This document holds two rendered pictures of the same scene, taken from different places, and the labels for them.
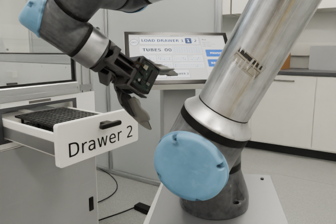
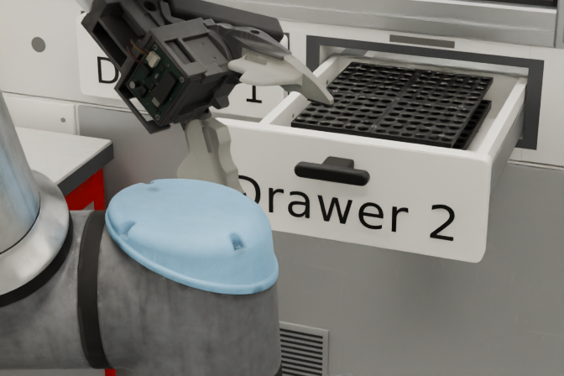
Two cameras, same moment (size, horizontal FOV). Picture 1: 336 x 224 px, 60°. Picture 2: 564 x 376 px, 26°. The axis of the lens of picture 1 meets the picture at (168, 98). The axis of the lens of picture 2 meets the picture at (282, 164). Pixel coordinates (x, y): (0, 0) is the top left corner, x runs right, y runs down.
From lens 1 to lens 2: 1.01 m
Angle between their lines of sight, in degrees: 72
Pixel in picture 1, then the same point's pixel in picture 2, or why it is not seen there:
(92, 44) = not seen: outside the picture
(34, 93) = (406, 18)
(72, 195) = (488, 341)
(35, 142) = not seen: hidden behind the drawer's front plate
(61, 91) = (490, 30)
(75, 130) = (252, 149)
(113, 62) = (91, 29)
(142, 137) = not seen: outside the picture
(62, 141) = not seen: hidden behind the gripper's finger
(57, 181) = (446, 278)
